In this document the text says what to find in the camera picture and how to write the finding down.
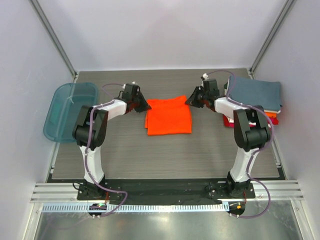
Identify right aluminium frame post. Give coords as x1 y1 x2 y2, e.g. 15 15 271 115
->
247 0 296 79

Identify folded blue-grey t-shirt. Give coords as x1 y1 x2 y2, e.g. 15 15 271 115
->
225 75 282 111

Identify slotted grey cable duct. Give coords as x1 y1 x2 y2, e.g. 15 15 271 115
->
42 202 229 214

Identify orange t-shirt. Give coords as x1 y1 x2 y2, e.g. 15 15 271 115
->
144 95 193 136
265 111 277 119

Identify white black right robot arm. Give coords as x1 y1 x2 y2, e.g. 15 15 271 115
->
185 75 272 198

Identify folded magenta t-shirt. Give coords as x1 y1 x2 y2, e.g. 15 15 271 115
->
224 119 256 128

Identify folded orange t-shirt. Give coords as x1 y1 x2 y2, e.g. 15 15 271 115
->
265 111 277 119

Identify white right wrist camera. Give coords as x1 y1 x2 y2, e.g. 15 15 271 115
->
200 73 209 81

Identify aluminium frame post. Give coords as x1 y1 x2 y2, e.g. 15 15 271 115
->
29 0 79 82
247 0 296 79

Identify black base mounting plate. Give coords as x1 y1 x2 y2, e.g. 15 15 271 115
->
72 178 256 206

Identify teal plastic bin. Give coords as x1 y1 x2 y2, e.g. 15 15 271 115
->
43 82 99 143

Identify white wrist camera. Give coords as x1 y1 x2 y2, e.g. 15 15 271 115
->
200 73 209 81
122 81 137 89

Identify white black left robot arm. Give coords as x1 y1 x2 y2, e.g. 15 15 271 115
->
72 82 151 200

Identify left aluminium frame post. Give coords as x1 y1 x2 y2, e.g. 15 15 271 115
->
29 0 79 82

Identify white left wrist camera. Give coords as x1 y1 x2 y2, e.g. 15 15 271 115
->
122 81 137 89

